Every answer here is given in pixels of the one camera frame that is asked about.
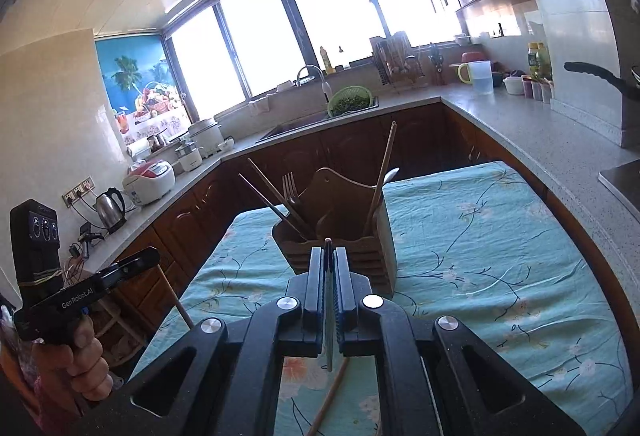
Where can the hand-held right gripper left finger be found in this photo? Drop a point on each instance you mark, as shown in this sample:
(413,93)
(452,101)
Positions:
(315,306)

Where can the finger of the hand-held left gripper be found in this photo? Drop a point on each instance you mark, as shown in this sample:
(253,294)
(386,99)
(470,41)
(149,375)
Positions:
(132,266)

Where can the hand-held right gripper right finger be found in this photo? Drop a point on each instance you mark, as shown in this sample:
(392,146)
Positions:
(345,306)

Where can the wooden utensil holder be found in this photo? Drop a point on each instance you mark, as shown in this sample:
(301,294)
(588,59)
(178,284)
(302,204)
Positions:
(345,226)

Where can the wooden chopstick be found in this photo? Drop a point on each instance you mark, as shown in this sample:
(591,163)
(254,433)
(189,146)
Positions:
(382,176)
(272,204)
(330,396)
(280,196)

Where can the wooden fork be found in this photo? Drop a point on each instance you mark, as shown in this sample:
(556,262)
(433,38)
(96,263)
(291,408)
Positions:
(291,188)

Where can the silver metal spoon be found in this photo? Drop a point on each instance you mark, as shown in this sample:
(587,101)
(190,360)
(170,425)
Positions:
(392,174)

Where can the person's left hand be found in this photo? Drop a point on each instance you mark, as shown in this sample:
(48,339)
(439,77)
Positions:
(65,366)

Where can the wooden shelf rack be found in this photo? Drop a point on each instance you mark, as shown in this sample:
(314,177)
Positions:
(175,296)

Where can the steel electric kettle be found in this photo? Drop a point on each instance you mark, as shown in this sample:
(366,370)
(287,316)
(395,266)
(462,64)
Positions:
(110,211)

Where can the white and red rice cooker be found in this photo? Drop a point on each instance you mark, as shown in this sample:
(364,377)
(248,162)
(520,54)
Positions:
(150,181)

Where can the wooden lower kitchen cabinets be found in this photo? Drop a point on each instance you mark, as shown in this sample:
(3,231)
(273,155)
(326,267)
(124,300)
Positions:
(200,211)

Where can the paper towel roll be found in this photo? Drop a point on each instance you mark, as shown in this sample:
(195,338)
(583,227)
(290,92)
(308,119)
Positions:
(138,149)

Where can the small white steamer pot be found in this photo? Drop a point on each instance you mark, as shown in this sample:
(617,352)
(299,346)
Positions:
(189,157)

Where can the teal floral tablecloth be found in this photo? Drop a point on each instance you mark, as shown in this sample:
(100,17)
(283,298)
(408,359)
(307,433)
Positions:
(475,266)

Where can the large white cooking pot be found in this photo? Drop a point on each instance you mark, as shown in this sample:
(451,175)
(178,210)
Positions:
(206,134)

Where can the small white bowl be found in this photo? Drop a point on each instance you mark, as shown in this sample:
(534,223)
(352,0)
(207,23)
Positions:
(225,145)

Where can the kitchen sink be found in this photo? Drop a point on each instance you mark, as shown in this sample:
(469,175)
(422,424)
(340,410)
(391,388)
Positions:
(295,125)

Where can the beach and fruit poster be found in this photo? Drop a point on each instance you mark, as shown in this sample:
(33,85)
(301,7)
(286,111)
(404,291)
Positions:
(140,81)

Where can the green colander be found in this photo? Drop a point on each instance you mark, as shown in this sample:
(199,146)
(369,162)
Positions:
(350,102)

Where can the curved sink faucet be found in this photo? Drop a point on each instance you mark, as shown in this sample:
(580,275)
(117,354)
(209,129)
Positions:
(324,86)

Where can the yellow dish soap bottle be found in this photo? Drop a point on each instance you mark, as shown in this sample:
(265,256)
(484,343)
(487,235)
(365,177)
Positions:
(327,61)

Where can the small dark bottle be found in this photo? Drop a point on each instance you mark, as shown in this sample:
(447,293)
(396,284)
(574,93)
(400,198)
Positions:
(341,57)

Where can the metal dish rack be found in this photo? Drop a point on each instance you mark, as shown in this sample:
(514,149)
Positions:
(397,61)

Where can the red bowl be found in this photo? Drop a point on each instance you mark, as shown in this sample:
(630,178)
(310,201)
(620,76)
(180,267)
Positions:
(472,56)

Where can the row of spice jars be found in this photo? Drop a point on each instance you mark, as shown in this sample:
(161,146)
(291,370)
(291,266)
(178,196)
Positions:
(537,90)

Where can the kitchen window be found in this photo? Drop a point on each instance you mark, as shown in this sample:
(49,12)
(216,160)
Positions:
(300,16)

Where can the gas stove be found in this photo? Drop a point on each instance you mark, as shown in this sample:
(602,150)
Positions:
(622,183)

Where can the yellow oil bottle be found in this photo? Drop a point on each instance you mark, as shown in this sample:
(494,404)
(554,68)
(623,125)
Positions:
(540,61)

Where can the black wok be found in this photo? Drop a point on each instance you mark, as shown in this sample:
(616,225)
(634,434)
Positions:
(600,76)

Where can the wall socket strip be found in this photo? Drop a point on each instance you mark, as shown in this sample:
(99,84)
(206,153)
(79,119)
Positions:
(79,190)

